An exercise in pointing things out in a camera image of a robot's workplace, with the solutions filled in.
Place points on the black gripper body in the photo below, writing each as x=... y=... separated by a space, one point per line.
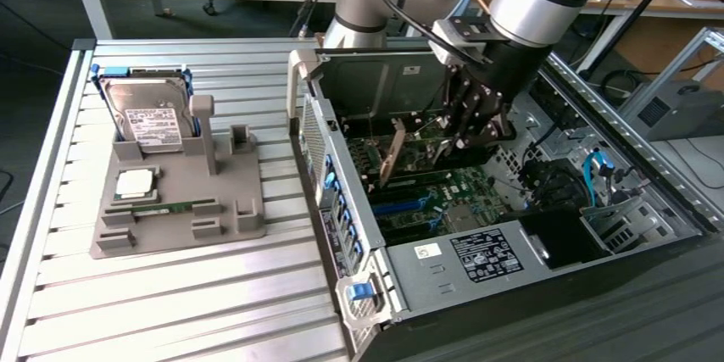
x=515 y=67

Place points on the green graphics card black cooler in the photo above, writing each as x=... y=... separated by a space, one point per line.
x=419 y=154

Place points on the green motherboard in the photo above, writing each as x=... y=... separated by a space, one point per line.
x=469 y=179

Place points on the grey open PC case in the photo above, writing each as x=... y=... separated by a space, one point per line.
x=351 y=90

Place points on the black RAM stick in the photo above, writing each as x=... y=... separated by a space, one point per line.
x=421 y=182

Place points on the blue expansion slot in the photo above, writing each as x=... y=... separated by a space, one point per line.
x=396 y=207

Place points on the black stand pole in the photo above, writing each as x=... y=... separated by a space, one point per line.
x=641 y=8

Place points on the grey computer tower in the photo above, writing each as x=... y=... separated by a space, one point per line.
x=679 y=116

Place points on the grey power supply unit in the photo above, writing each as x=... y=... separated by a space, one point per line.
x=419 y=277

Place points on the blue case release latch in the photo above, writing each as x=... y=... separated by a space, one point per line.
x=360 y=291

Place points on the grey plastic parts rack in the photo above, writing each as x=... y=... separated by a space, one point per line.
x=181 y=184

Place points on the hard disk in blue caddy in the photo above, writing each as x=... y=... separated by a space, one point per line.
x=144 y=103

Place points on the green RAM stick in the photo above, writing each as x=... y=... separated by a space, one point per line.
x=164 y=208

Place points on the silver CPU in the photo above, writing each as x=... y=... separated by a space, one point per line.
x=132 y=184

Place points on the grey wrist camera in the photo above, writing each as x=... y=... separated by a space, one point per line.
x=464 y=33

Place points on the aluminium profile frame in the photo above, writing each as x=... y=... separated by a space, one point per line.
x=685 y=54

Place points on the grey disk bay bracket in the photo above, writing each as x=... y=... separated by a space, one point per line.
x=616 y=226

